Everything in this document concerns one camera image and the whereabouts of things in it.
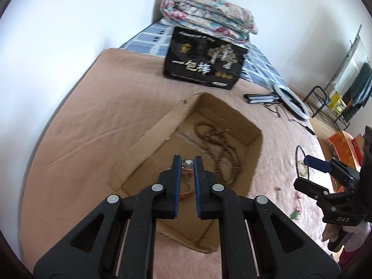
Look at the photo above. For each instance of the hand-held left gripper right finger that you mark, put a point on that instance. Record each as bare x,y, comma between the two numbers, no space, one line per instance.
197,180

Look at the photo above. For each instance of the black metal rack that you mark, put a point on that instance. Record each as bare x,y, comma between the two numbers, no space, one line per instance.
322,104

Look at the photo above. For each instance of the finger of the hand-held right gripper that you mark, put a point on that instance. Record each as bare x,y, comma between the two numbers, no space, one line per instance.
316,164
311,187

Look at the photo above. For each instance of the black printed carton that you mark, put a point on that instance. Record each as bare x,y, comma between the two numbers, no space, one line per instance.
200,61

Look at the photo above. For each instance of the dark hanging cloth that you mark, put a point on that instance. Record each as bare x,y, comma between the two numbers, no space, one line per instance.
360,90

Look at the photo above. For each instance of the blue plaid bed sheet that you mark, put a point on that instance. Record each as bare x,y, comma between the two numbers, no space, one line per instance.
157,37

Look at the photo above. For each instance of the folded floral quilt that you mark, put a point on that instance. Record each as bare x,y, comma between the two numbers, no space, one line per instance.
209,14

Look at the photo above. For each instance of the orange box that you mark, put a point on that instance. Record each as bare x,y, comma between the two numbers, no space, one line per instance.
344,145

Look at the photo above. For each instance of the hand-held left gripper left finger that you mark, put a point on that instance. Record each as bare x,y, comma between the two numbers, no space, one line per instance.
175,180

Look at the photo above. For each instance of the person's right forearm pink sleeve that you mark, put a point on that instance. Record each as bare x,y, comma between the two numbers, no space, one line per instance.
359,238

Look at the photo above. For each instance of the person's right hand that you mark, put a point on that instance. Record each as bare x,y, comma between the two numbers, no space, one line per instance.
332,234

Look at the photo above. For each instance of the cardboard box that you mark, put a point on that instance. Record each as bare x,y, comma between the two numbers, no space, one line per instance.
186,139

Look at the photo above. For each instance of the black folded tripod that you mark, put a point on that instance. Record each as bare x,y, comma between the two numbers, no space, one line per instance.
258,98

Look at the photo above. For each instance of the pink blanket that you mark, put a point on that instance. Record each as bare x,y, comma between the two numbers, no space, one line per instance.
87,128

